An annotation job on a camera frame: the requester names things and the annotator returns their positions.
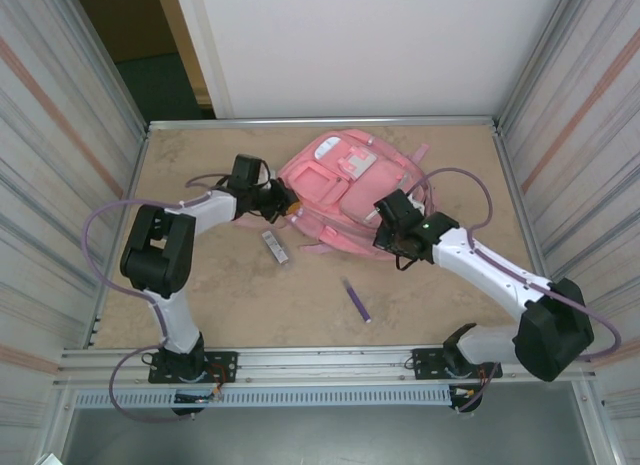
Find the small silver white box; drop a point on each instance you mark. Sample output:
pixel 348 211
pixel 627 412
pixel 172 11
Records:
pixel 276 247

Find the pink school backpack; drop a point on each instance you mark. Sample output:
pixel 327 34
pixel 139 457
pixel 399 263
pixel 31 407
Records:
pixel 340 185

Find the purple pen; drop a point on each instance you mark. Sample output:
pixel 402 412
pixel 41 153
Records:
pixel 357 301

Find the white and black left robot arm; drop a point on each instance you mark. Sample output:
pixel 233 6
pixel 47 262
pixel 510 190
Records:
pixel 210 210

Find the white door frame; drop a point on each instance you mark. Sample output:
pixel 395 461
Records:
pixel 206 60

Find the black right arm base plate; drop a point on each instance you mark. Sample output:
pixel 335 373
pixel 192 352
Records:
pixel 427 362

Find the aluminium mounting rail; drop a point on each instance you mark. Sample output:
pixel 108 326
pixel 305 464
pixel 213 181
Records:
pixel 325 367

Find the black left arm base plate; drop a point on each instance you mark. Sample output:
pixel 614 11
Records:
pixel 222 367

